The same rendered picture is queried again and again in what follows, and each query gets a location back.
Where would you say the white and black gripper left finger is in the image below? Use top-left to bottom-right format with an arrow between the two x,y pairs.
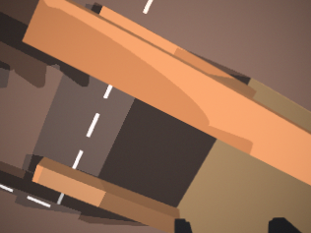
174,219 -> 193,233

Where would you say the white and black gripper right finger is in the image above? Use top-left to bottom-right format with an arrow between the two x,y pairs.
268,217 -> 302,233

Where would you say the dark brown floor mat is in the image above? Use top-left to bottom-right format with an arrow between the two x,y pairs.
0,0 -> 311,233

